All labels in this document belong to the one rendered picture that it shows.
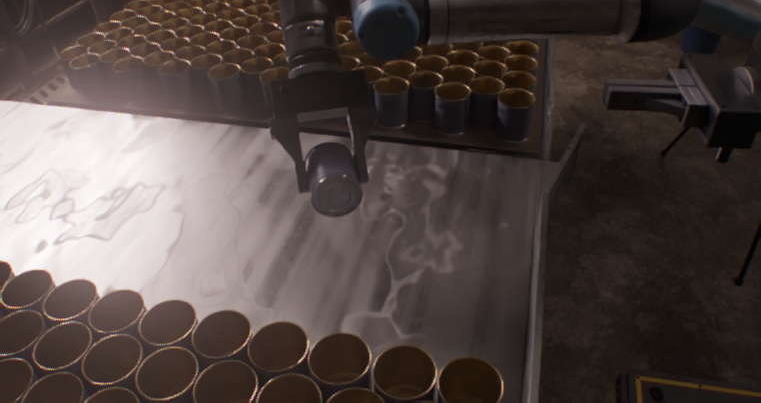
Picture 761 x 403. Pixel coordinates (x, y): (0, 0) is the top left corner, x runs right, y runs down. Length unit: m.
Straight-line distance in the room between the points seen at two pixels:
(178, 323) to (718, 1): 0.91
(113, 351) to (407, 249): 0.42
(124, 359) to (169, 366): 0.07
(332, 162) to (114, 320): 0.35
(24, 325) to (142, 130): 0.54
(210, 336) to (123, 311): 0.13
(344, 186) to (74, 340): 0.39
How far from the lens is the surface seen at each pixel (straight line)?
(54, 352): 0.81
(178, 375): 0.74
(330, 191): 0.75
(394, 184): 0.99
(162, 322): 0.77
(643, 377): 1.75
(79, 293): 0.85
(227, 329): 0.74
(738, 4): 1.05
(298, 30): 0.81
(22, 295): 0.90
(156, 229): 0.98
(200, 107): 1.31
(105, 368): 0.77
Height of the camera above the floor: 1.69
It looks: 38 degrees down
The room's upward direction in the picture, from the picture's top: 2 degrees counter-clockwise
